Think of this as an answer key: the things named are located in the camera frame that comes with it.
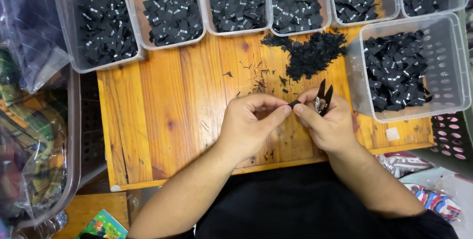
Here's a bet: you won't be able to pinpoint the big mound of black labels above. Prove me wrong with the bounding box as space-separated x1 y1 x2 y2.
363 30 433 113

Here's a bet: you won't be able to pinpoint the heap of black fabric offcuts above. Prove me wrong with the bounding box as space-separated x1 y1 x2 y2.
260 32 348 83

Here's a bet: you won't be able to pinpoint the colourful green picture book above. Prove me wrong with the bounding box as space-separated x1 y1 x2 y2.
75 209 128 239

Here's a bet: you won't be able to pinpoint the large clear plastic tub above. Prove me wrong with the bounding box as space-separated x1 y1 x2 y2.
345 13 472 124

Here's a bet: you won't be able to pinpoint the row of clear plastic containers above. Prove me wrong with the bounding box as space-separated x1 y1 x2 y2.
52 0 469 74

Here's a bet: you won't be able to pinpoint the scattered black thread scraps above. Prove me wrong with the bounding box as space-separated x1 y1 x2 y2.
222 60 293 98

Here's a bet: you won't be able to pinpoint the grey crate of bagged garments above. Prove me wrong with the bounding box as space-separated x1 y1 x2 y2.
0 49 108 229

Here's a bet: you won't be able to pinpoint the person's left hand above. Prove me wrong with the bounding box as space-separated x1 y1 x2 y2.
217 93 293 163

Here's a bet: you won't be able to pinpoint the clear bag of dark garments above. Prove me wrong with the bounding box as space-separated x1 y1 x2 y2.
0 0 74 94

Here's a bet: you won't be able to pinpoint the person's right hand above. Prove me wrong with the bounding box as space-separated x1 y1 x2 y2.
293 87 361 155

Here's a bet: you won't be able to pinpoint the perforated plastic basket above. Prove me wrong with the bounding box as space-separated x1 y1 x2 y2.
410 111 473 180

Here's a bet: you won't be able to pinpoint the bagged grey patterned garment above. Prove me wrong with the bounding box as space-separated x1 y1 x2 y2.
376 152 435 179

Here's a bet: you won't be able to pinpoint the crumpled clear plastic wrap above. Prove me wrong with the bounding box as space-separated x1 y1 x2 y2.
10 210 69 239

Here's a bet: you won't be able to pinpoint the heaps of black size labels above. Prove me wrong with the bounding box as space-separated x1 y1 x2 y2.
76 0 441 67

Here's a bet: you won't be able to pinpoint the small white tape piece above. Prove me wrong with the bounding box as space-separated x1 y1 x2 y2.
385 127 401 142

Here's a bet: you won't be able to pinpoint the black thread snips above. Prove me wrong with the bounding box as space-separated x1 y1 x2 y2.
315 79 334 117

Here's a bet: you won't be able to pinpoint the person's black shirt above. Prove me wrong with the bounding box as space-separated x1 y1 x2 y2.
193 161 459 239

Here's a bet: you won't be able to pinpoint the bagged red blue patterned garment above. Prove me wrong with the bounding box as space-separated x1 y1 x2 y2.
404 184 462 225

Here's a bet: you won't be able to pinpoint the low wooden stool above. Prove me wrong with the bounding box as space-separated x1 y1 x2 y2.
53 192 130 239

